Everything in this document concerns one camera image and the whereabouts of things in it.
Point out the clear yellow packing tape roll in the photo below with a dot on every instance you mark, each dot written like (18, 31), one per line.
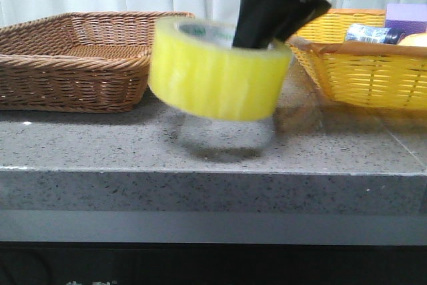
(195, 68)

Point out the yellow wicker basket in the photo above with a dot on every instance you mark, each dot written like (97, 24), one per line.
(358, 73)

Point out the purple foam cube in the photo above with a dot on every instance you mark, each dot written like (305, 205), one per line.
(409, 17)

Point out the toy bread roll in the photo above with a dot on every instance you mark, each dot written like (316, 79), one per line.
(415, 40)

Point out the brown wicker basket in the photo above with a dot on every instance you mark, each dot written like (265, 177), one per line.
(89, 62)

